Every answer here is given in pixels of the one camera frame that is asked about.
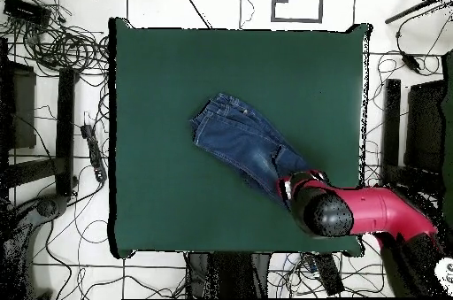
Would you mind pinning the dark flat panel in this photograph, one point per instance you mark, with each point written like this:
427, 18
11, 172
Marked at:
23, 109
424, 123

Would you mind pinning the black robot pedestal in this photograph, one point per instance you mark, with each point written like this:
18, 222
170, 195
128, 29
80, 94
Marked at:
226, 275

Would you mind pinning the blue denim jeans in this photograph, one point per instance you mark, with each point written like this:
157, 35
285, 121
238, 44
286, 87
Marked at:
240, 137

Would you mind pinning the black frame leg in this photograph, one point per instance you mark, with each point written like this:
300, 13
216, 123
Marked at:
392, 130
65, 130

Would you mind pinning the black power adapter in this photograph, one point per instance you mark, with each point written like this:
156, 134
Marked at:
410, 61

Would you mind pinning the black power strip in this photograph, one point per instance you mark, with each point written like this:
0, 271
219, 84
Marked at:
329, 275
93, 151

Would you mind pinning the dark wheeled stand base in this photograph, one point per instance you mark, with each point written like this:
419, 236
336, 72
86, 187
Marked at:
46, 206

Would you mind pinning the black tripod pole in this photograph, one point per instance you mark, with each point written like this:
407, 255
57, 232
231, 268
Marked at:
410, 10

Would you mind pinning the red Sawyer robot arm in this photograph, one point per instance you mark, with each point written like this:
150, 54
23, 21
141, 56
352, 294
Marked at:
382, 211

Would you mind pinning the black electronics box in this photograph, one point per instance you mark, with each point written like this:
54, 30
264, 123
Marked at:
24, 9

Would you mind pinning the dark green table cloth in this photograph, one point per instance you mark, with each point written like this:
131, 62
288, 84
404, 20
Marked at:
448, 137
300, 84

